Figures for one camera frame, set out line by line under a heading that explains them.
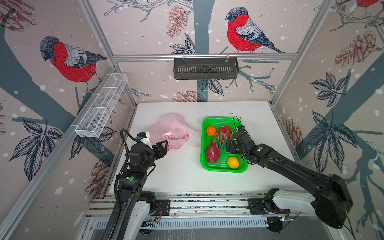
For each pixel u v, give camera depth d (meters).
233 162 0.83
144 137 0.66
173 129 0.94
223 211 0.73
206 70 1.06
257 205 0.74
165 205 0.74
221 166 0.88
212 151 0.84
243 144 0.61
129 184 0.50
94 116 0.73
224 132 0.92
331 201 0.39
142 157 0.56
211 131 0.98
